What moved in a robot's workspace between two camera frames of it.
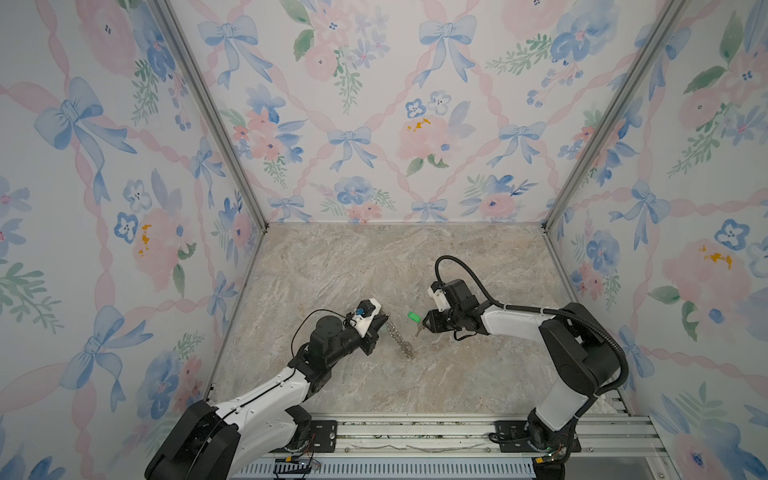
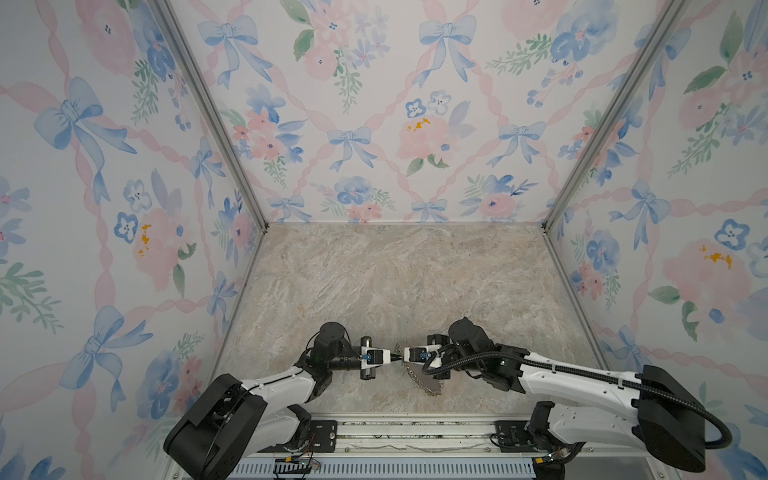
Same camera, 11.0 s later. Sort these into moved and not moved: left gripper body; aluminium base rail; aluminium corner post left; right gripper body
Moved: right gripper body; left gripper body
Not moved: aluminium corner post left; aluminium base rail
